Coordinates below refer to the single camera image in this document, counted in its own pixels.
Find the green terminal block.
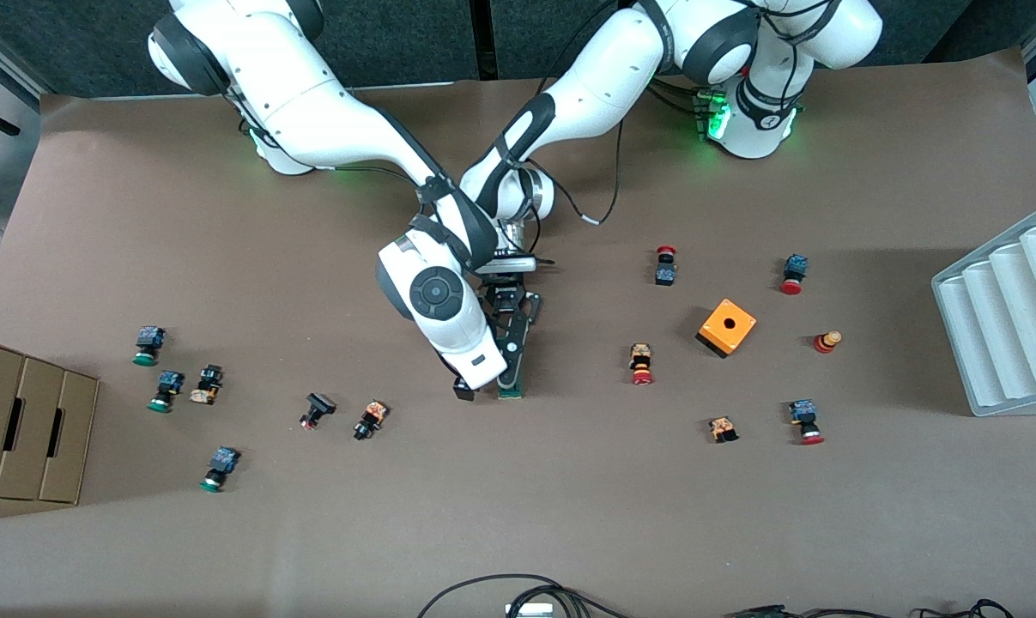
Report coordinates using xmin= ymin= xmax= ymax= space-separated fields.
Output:
xmin=496 ymin=339 xmax=525 ymax=401

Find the black selector orange contact block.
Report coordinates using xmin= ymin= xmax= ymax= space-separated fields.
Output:
xmin=352 ymin=399 xmax=391 ymax=442

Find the green pushbutton blue contact block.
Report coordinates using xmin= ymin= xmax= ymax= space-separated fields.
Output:
xmin=198 ymin=445 xmax=242 ymax=494
xmin=132 ymin=325 xmax=168 ymax=368
xmin=147 ymin=370 xmax=186 ymax=415

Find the red mushroom button blue block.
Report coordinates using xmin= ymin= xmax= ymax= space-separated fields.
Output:
xmin=788 ymin=398 xmax=826 ymax=446
xmin=779 ymin=253 xmax=809 ymax=296

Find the brown cardboard divider box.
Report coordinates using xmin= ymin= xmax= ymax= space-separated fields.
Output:
xmin=0 ymin=336 xmax=100 ymax=506

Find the white ridged plastic tray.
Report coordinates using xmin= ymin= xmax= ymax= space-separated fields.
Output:
xmin=931 ymin=203 xmax=1036 ymax=418

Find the black square button red ring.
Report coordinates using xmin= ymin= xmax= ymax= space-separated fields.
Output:
xmin=299 ymin=391 xmax=338 ymax=432

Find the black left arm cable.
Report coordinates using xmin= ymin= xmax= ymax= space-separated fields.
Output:
xmin=535 ymin=116 xmax=626 ymax=267

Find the orange button enclosure box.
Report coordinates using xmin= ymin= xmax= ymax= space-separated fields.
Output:
xmin=695 ymin=298 xmax=758 ymax=360

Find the black looping power cable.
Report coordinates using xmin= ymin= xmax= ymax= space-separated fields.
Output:
xmin=416 ymin=573 xmax=634 ymax=618

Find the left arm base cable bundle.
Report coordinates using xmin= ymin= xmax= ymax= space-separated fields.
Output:
xmin=651 ymin=76 xmax=709 ymax=119

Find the black switch orange contact block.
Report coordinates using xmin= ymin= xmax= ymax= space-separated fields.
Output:
xmin=188 ymin=364 xmax=225 ymax=406

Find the black cable with plug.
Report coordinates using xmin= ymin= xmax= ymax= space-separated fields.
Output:
xmin=724 ymin=603 xmax=905 ymax=618

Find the thin black curled cable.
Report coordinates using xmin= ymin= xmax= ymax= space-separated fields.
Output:
xmin=912 ymin=598 xmax=1016 ymax=618

